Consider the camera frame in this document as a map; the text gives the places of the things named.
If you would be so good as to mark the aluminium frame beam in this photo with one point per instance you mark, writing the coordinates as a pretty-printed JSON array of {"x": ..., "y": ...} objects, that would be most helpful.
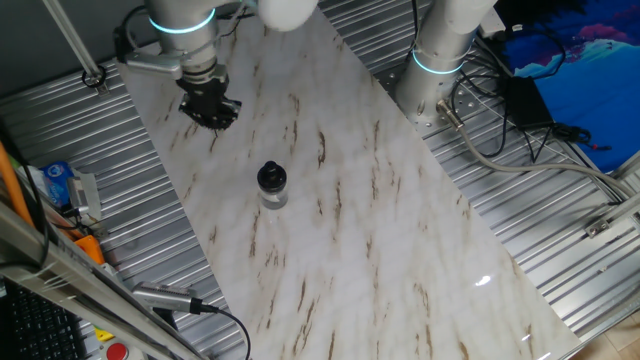
[{"x": 50, "y": 272}]

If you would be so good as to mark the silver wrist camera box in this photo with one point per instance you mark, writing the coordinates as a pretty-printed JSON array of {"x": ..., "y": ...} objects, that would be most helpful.
[{"x": 155, "y": 62}]

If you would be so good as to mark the black knobbed jar lid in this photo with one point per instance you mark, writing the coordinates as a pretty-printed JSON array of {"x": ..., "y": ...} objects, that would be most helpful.
[{"x": 272, "y": 177}]

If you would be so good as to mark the blue tissue pack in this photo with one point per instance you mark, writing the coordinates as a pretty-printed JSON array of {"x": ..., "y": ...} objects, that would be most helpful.
[{"x": 55, "y": 182}]

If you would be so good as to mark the orange tube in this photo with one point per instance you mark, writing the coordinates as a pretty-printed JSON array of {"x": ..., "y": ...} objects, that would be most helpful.
[{"x": 10, "y": 182}]

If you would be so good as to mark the red emergency button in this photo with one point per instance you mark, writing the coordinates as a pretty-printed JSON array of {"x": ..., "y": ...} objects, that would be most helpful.
[{"x": 117, "y": 351}]

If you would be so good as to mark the small silver camera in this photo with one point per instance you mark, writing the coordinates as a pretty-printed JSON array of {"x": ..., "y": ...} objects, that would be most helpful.
[{"x": 82, "y": 192}]

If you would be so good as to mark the white marble pattern board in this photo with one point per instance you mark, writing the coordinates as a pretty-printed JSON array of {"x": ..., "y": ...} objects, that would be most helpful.
[{"x": 350, "y": 250}]

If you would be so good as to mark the blue printed poster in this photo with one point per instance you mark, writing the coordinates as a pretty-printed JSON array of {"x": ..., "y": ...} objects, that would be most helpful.
[{"x": 600, "y": 85}]

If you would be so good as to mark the black power adapter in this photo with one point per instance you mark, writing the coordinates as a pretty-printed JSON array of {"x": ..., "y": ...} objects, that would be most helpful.
[{"x": 525, "y": 102}]

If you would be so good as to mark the silver finned camera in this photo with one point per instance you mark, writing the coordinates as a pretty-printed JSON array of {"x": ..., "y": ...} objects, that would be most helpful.
[{"x": 160, "y": 296}]

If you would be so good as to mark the aluminium rail with bracket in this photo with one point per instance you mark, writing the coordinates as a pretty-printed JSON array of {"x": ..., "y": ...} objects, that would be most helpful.
[{"x": 620, "y": 212}]

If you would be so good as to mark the orange plastic block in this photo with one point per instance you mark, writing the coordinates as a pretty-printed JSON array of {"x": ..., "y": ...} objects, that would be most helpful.
[{"x": 90, "y": 248}]

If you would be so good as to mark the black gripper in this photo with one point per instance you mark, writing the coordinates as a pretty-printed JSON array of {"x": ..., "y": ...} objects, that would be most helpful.
[{"x": 207, "y": 97}]

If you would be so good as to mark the slanted aluminium pole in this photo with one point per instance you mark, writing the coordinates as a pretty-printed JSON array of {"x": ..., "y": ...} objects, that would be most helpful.
[{"x": 70, "y": 35}]

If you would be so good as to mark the black keyboard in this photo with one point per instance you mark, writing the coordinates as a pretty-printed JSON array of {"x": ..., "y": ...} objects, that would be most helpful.
[{"x": 40, "y": 330}]

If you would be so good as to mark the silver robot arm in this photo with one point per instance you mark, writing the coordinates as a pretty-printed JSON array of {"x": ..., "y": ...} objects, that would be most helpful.
[{"x": 187, "y": 42}]

